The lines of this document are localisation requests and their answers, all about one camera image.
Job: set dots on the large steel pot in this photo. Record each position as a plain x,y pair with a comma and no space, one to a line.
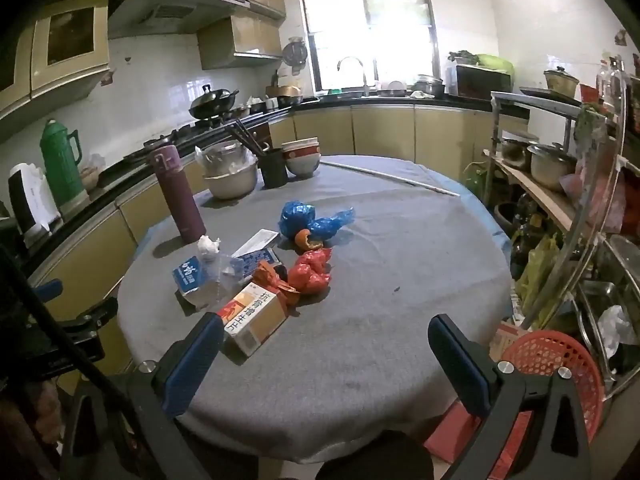
550,165

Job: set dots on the grey cooking pot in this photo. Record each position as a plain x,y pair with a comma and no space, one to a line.
427,85

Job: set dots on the purple thermos bottle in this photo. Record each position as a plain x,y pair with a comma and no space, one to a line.
175,195

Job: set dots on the steel range hood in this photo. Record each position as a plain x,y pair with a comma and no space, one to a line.
175,7

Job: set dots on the blue plastic bag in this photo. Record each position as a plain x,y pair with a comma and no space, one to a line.
300,217

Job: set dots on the small steel pot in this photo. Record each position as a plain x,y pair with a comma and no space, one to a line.
515,152

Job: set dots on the red plastic basket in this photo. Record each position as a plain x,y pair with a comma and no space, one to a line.
555,360

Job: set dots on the orange plastic wrapper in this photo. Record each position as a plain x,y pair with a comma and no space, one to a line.
270,280

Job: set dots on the red plastic bag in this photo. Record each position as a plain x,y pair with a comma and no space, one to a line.
312,272

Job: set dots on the white tissue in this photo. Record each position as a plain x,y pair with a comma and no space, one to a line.
207,247

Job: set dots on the white electric kettle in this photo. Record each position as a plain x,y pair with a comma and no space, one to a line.
30,200

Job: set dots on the red cup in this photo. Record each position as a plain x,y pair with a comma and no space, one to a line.
590,92

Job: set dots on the metal shelving rack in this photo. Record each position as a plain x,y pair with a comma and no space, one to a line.
532,100

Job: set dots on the pink plastic bag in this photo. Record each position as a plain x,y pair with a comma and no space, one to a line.
585,185

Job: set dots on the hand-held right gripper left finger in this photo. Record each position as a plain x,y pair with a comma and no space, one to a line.
195,360

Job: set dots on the blue printed box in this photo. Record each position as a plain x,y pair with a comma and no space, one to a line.
257,260

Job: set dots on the blue white carton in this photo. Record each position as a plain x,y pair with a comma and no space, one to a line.
192,280

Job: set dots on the brown lidded pot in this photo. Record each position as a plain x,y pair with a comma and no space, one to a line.
560,80

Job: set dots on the orange white medicine box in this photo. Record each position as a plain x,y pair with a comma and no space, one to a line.
255,317

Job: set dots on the steel mixing bowl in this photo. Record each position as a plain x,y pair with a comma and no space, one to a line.
232,185

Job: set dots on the green plastic container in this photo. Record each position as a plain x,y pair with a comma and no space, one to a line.
475,180

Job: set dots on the green plastic basin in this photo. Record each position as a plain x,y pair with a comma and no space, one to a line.
495,62

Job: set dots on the orange fruit peel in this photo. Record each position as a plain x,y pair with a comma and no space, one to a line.
302,240

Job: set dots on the black wok with lid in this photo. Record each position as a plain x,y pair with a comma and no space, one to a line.
212,101

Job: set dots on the black microwave oven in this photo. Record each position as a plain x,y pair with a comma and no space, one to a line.
482,80

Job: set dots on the red cardboard box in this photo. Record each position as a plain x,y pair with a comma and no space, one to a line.
455,435

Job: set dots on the round grey covered table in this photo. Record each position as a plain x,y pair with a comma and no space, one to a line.
375,285

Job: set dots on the chrome faucet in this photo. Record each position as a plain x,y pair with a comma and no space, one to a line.
352,60

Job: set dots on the clear plastic bottle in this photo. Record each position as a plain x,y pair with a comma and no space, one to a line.
606,80

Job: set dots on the gas stove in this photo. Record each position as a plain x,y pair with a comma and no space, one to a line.
170,140

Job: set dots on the yellow plastic bag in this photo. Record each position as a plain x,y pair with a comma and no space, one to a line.
537,270

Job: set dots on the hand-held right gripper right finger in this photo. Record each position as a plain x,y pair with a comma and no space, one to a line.
460,365

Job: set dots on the brown cardboard piece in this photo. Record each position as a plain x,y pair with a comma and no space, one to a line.
505,340

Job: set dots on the person's left hand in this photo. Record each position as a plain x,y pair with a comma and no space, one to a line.
47,405

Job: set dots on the long white rod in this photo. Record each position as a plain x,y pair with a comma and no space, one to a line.
390,175

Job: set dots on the leafy vegetables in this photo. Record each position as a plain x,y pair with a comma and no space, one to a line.
462,56

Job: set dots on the clear plastic container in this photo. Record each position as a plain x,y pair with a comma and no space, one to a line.
227,272

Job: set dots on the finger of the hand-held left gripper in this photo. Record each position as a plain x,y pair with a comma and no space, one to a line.
95,312
47,290

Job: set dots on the white plastic bag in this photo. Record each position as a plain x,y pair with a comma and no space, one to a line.
617,325

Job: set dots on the green thermos flask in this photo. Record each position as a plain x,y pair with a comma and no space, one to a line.
60,162

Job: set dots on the hanging round metal strainer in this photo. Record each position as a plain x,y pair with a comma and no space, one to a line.
295,52

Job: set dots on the dark ceramic jar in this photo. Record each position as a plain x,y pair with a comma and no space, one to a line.
505,220

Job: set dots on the blue table cover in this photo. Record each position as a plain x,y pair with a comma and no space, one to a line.
487,212

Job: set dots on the glass door wall cabinet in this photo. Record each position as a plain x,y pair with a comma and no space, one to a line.
12,65
70,45

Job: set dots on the small beige wall cabinet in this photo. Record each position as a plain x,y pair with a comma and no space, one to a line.
240,40

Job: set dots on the white bowl red pattern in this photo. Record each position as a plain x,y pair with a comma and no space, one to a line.
301,150
300,141
302,166

